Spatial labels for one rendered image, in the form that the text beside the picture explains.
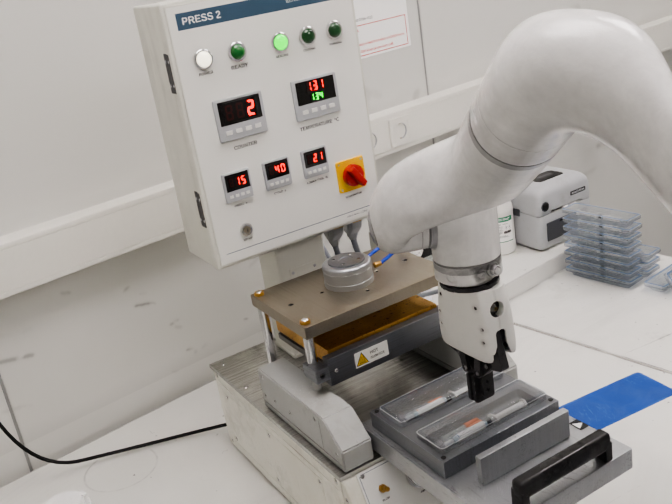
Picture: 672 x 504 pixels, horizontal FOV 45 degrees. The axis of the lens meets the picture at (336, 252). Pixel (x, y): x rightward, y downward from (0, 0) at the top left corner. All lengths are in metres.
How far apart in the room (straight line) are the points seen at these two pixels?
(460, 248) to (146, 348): 0.96
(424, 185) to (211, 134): 0.51
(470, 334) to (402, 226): 0.21
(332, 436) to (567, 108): 0.67
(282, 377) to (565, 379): 0.63
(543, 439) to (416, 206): 0.38
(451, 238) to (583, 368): 0.80
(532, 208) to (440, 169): 1.28
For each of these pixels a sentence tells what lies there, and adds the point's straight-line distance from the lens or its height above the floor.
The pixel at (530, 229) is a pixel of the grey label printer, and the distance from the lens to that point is 2.15.
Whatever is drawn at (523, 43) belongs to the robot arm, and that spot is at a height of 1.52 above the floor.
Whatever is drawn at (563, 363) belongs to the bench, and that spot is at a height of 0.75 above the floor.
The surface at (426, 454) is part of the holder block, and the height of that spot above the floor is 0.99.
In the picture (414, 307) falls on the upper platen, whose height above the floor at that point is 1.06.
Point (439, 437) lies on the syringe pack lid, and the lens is 1.08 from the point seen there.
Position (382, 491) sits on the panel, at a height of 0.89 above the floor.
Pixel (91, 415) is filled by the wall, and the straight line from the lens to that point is 1.78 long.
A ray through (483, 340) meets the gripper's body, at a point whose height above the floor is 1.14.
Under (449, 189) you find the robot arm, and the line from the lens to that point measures 0.84.
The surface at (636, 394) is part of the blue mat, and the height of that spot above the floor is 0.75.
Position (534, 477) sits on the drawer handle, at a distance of 1.00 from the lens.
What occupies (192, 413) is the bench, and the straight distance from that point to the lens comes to 1.76.
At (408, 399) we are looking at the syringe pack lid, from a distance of 1.17.
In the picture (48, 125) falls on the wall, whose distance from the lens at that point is 1.61.
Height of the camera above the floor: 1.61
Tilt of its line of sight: 21 degrees down
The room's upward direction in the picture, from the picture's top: 9 degrees counter-clockwise
